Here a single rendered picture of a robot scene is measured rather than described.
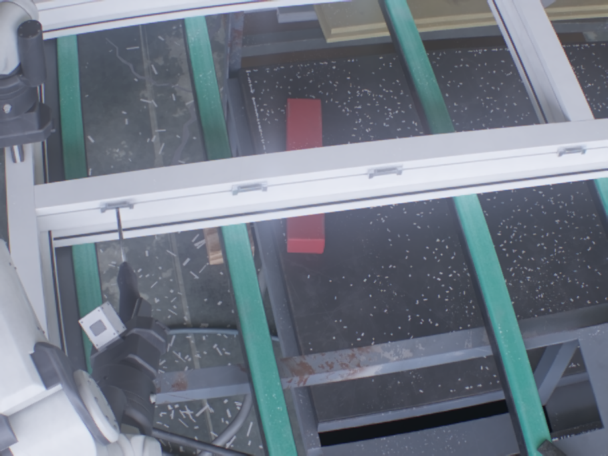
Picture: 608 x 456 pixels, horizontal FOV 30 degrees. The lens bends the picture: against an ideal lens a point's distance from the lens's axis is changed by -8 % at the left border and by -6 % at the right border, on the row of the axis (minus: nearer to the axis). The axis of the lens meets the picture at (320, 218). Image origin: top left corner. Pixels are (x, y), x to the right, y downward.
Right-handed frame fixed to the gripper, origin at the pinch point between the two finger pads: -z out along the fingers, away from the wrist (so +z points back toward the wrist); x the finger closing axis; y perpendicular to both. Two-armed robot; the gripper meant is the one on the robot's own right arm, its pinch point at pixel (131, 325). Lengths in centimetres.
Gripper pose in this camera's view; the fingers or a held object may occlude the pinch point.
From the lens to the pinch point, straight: 155.3
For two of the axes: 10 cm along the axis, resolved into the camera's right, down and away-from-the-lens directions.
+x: -7.6, 4.9, 4.3
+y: 6.5, 5.9, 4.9
